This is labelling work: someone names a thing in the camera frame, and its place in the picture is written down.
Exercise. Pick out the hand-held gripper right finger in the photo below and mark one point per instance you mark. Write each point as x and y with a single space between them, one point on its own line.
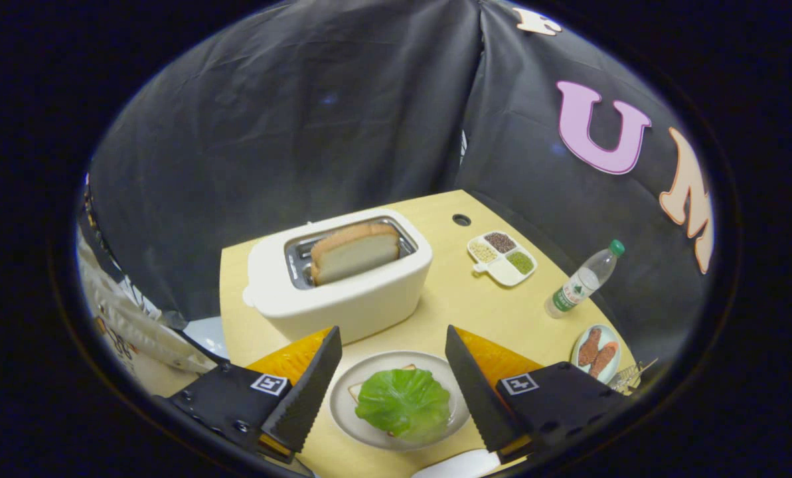
478 398

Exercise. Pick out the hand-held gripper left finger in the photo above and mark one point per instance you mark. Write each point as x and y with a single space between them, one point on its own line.
306 398

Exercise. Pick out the green lettuce leaf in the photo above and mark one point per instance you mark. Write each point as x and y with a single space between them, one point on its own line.
402 401

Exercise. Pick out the toasted bread slice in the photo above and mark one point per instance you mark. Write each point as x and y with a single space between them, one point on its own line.
356 255

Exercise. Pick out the large grey-white plate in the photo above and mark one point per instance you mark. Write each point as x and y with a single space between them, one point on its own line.
342 411

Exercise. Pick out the white bread slice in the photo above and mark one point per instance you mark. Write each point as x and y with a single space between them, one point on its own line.
354 392

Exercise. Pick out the small white plate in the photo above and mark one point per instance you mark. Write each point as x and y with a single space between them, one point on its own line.
455 465

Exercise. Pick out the white toaster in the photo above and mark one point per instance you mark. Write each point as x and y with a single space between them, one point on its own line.
342 302

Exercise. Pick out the brown meat patty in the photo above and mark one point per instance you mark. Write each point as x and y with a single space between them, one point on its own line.
589 346

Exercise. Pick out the white divided condiment dish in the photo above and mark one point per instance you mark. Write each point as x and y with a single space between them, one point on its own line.
495 271

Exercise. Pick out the orange-edged meat patty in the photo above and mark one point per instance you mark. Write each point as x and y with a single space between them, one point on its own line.
605 360

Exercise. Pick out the light blue plate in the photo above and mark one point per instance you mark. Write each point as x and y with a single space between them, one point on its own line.
609 332

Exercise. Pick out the clear plastic water bottle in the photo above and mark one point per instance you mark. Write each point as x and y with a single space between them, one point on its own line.
581 285

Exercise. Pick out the thin wooden stick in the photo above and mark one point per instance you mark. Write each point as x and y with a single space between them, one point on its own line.
648 366

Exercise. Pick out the black table grommet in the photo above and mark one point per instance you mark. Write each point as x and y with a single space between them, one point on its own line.
461 220

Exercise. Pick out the beige cloth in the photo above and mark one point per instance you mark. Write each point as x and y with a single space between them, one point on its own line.
137 332

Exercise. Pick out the black backdrop cloth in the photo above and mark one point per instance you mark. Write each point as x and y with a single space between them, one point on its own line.
269 133

